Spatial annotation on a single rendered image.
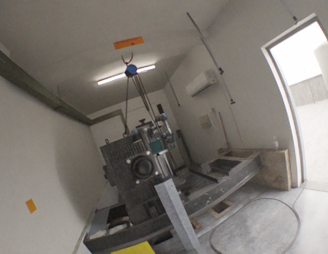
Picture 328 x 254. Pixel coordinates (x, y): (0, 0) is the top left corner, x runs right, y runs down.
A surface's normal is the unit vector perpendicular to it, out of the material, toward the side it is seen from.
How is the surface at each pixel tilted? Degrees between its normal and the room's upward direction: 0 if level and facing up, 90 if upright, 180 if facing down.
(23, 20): 180
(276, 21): 90
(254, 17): 90
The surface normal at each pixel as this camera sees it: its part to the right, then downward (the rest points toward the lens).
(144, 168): 0.36, -0.15
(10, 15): 0.37, 0.93
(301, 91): -0.90, 0.35
